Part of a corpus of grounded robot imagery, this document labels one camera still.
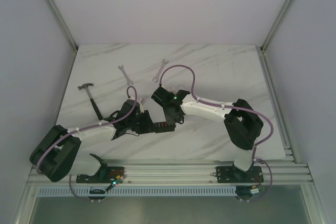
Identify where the black fuse box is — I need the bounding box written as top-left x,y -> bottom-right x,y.
154,122 -> 176,133

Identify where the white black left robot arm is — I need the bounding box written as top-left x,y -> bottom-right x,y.
29,98 -> 158,183

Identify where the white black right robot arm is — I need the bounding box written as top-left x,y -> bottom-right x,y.
151,86 -> 264,182

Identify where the silver open-end wrench right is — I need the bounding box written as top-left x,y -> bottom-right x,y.
152,59 -> 169,82

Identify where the silver open-end wrench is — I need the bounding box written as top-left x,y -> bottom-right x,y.
152,59 -> 169,82
118,65 -> 133,86

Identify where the silver open-end wrench left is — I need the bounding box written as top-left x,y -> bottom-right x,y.
118,65 -> 133,86

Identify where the small claw hammer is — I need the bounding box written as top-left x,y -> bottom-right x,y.
78,83 -> 103,120

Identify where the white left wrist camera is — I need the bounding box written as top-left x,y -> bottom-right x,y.
137,98 -> 146,112

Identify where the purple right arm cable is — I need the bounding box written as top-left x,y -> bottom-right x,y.
159,65 -> 275,204

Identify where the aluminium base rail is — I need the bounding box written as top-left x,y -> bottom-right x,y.
27,158 -> 314,187

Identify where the slotted grey cable duct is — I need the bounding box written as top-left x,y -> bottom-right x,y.
37,186 -> 237,197

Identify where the aluminium frame rail right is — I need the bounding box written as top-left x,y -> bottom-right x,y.
259,0 -> 310,51

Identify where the aluminium frame post left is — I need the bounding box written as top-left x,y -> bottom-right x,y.
45,0 -> 79,52

